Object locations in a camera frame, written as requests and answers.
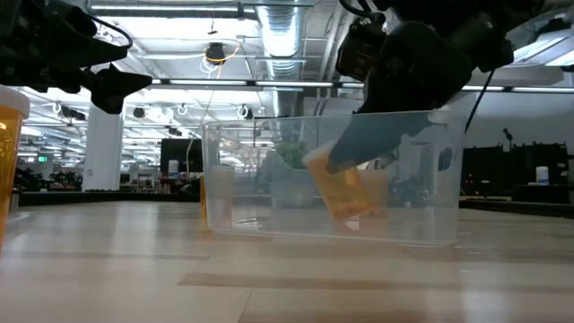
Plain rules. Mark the black monitor screen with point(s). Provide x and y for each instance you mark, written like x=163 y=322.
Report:
x=179 y=154

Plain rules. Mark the bright ceiling light panel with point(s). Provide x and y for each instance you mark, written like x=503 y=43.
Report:
x=556 y=58

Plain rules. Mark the white wipes canister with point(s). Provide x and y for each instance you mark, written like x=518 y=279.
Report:
x=542 y=175

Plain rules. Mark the silver ribbed ceiling duct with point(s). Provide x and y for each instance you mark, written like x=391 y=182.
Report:
x=280 y=36

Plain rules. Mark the white building column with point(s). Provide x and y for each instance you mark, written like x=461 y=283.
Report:
x=103 y=152

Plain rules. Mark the long ceiling light strip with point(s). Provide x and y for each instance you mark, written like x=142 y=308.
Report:
x=269 y=83

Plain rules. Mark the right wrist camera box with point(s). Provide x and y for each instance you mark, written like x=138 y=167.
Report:
x=359 y=45

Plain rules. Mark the clear plastic basket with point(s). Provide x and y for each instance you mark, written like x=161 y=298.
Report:
x=417 y=215

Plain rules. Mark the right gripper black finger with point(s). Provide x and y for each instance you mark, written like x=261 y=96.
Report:
x=376 y=134

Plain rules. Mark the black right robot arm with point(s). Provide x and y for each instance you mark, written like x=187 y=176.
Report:
x=489 y=45

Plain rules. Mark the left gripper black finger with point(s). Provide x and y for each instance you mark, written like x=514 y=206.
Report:
x=80 y=40
x=114 y=89

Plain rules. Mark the black cabinet row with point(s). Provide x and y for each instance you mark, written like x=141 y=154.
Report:
x=502 y=166

